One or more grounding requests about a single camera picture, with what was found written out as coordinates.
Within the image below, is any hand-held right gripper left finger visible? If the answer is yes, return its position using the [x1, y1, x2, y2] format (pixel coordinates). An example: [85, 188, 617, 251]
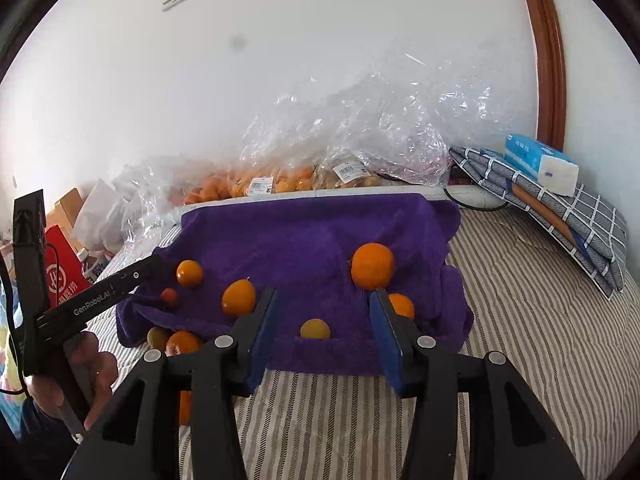
[60, 287, 278, 480]

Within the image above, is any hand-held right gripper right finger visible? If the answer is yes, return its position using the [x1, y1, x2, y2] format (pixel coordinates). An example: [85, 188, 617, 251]
[369, 287, 586, 480]

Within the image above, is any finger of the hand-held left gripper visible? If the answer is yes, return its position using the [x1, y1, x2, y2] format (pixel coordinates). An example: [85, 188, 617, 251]
[114, 253, 166, 294]

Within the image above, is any small yellow-green fruit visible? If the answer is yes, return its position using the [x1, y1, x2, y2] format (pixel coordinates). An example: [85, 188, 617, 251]
[146, 326, 171, 352]

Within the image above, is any large orange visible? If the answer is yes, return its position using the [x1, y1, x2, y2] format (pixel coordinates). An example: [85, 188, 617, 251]
[350, 242, 396, 291]

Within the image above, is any clear bag of brown fruits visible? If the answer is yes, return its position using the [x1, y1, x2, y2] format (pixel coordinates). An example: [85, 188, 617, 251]
[315, 152, 401, 191]

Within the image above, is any person's left hand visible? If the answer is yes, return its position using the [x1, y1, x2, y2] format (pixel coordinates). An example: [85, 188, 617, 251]
[65, 331, 120, 431]

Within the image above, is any red paper bag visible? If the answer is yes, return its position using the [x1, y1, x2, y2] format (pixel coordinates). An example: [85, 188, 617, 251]
[44, 225, 93, 311]

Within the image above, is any plastic bottle with label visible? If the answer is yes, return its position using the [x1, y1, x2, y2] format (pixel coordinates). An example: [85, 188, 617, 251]
[75, 247, 113, 283]

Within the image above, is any crumpled clear plastic bag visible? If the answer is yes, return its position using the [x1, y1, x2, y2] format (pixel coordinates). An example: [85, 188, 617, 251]
[120, 160, 186, 256]

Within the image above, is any white plastic bag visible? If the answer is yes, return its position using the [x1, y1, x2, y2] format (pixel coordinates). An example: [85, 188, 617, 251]
[70, 177, 131, 253]

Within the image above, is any brown paper bag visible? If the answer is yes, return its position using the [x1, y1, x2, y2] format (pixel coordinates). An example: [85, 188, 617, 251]
[45, 187, 86, 233]

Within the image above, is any purple towel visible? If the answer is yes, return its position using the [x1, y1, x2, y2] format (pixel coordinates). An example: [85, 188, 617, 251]
[115, 192, 475, 377]

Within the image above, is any clear bag of oranges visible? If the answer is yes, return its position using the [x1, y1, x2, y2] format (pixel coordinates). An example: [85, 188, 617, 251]
[170, 162, 318, 206]

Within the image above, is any striped bed mattress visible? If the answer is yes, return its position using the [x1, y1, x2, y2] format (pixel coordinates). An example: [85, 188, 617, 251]
[92, 205, 640, 480]

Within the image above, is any folded grey checked cloth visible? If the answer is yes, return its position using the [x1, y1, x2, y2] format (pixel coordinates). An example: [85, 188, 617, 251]
[448, 146, 629, 301]

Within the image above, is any blue and white tissue pack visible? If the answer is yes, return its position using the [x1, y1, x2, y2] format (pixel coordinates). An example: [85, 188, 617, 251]
[502, 133, 581, 197]

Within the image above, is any black cable loop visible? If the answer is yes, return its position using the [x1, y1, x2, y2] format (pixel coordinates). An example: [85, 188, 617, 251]
[442, 185, 508, 212]

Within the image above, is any brown wooden door frame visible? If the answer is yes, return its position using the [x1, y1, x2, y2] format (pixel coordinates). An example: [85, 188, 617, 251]
[512, 0, 567, 153]

